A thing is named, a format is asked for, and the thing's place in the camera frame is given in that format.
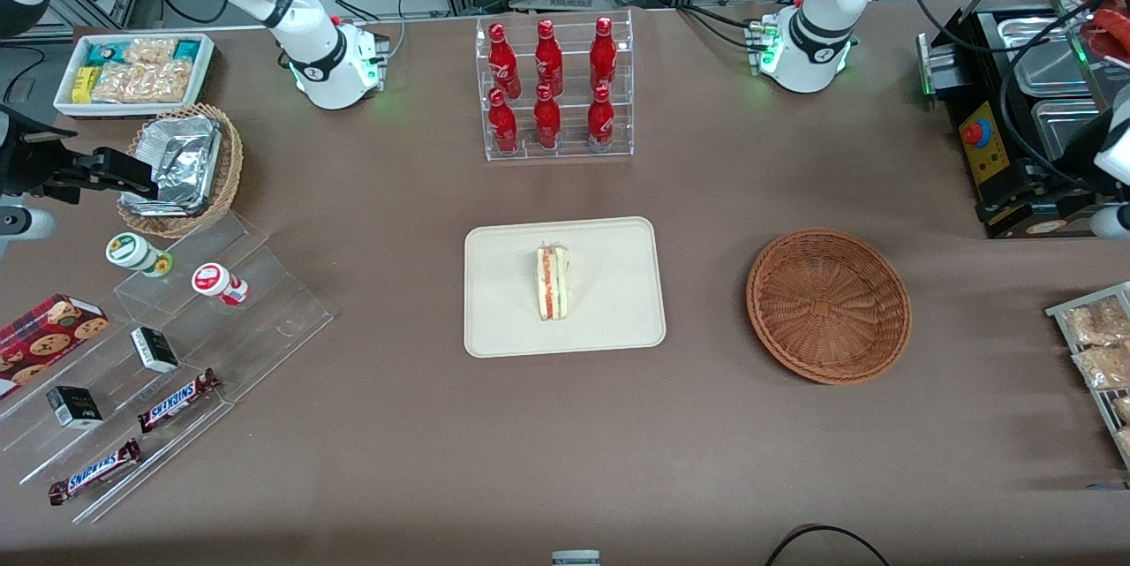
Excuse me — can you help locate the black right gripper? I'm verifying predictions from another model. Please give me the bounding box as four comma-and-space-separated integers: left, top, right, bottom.
0, 105, 161, 207

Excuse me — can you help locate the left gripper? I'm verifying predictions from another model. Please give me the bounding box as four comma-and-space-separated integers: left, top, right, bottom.
975, 126, 1120, 224

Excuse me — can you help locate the triangle sandwich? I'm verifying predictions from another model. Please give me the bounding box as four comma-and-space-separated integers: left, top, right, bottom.
535, 240, 572, 322

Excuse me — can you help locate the tan wicker basket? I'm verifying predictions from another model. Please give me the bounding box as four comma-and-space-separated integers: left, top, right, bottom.
116, 102, 245, 239

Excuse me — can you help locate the brown round wicker basket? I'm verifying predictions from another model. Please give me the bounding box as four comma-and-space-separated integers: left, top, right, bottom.
746, 228, 913, 387

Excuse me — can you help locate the beige plastic tray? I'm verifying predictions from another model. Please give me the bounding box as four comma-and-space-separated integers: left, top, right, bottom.
463, 216, 667, 359

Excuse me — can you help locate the black hot food display machine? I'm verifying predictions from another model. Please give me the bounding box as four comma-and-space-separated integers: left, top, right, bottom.
916, 0, 1130, 239

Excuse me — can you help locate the green lid yogurt cup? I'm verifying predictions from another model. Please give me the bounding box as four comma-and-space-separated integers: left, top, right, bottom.
105, 231, 175, 279

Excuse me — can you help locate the steel food pan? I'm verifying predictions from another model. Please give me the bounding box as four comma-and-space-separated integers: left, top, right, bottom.
1006, 15, 1093, 98
1030, 97, 1106, 162

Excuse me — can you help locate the aluminium foil containers stack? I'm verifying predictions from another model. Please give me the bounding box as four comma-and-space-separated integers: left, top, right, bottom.
123, 113, 222, 217

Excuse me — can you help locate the large clear cookie bag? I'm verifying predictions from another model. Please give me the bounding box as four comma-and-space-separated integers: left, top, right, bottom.
92, 60, 195, 104

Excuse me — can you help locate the white rectangular snack bin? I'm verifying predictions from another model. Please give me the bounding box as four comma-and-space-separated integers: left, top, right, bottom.
53, 32, 216, 119

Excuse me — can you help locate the small clear cookie bag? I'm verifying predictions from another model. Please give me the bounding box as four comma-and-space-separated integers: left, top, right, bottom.
123, 36, 178, 66

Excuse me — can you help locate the red lid yogurt cup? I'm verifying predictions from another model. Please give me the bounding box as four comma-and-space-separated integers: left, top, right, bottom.
191, 261, 251, 308

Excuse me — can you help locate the red chocolate cookie box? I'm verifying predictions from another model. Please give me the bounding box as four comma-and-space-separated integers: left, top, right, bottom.
0, 292, 112, 400

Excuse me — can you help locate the small black carton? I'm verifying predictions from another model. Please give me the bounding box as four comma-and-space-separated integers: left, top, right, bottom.
130, 326, 181, 374
45, 385, 105, 431

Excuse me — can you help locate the clear acrylic step shelf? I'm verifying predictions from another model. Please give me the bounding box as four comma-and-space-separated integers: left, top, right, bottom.
0, 208, 335, 525

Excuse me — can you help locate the snickers bar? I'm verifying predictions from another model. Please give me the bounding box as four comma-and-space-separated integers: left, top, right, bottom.
136, 367, 222, 435
48, 438, 143, 507

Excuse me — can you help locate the red cola bottle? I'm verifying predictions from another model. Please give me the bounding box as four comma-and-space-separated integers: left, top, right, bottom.
532, 84, 563, 151
586, 85, 616, 153
487, 22, 523, 101
487, 87, 520, 155
534, 19, 565, 98
589, 16, 619, 93

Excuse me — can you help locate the clear acrylic bottle rack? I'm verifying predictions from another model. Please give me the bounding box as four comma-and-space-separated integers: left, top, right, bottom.
475, 9, 636, 163

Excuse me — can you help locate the grey wire tray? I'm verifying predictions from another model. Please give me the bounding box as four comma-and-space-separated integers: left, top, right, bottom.
1045, 281, 1130, 471

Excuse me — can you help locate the black floor cable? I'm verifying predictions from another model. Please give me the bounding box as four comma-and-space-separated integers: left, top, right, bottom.
763, 524, 893, 566

